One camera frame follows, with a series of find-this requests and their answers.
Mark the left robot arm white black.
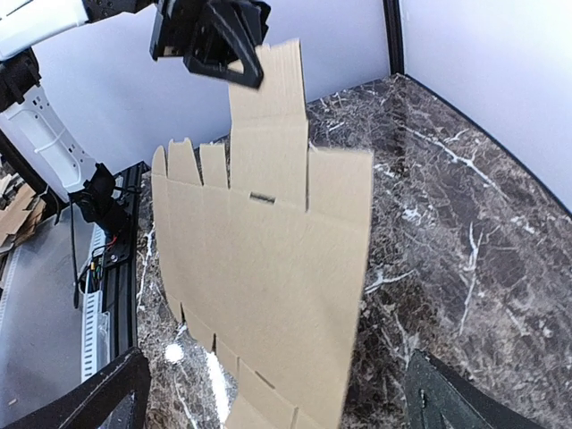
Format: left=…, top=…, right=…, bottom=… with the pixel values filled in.
left=1, top=0, right=271, bottom=236

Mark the cardboard scraps pile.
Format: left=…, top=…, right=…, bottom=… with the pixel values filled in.
left=1, top=175, right=46, bottom=255

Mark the white slotted cable duct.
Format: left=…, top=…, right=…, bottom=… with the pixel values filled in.
left=80, top=226, right=111, bottom=383

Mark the right black frame post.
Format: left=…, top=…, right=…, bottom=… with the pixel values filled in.
left=383, top=0, right=405, bottom=74

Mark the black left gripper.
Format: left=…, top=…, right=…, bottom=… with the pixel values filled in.
left=150, top=1, right=271, bottom=88

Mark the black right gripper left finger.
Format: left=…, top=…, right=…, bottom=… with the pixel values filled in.
left=8, top=347, right=151, bottom=428

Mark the brown cardboard box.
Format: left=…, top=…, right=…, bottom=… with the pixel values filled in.
left=151, top=39, right=373, bottom=428

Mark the small green circuit board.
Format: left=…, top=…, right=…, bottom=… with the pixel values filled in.
left=86, top=255, right=105, bottom=293

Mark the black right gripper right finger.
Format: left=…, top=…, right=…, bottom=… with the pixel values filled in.
left=405, top=349, right=539, bottom=428

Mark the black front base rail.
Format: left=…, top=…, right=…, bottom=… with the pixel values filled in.
left=102, top=162, right=148, bottom=359

